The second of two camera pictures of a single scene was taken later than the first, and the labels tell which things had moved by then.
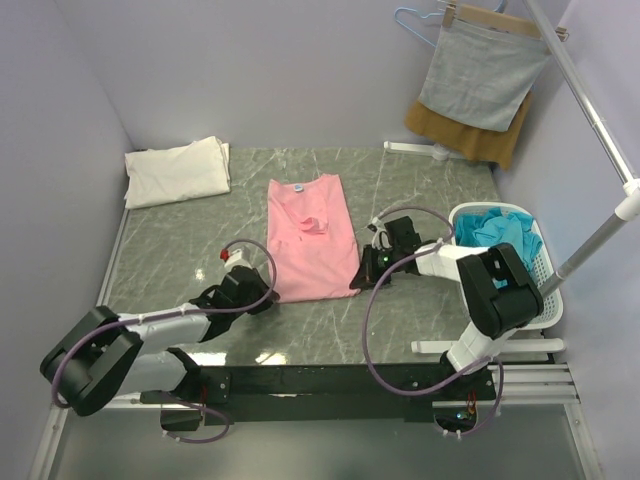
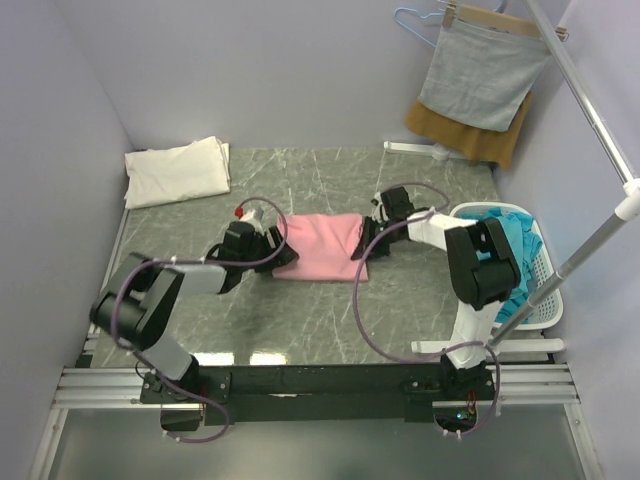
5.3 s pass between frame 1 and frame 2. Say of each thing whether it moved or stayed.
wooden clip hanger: stayed
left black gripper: moved
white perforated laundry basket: stayed
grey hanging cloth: stayed
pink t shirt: moved
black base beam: stayed
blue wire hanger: stayed
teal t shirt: stayed
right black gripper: moved
